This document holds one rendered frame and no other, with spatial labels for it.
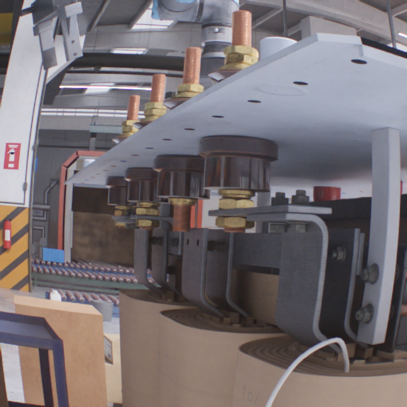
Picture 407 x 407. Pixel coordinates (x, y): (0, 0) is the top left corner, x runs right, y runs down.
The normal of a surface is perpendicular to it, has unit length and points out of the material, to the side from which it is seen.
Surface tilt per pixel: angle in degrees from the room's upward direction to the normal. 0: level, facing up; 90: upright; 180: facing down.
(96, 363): 90
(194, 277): 90
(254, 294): 90
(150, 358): 90
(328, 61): 180
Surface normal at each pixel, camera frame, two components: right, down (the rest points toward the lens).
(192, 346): -0.80, -0.07
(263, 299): -0.95, -0.07
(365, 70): -0.05, 1.00
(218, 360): -0.51, -0.07
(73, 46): 0.53, 0.10
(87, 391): 0.29, -0.04
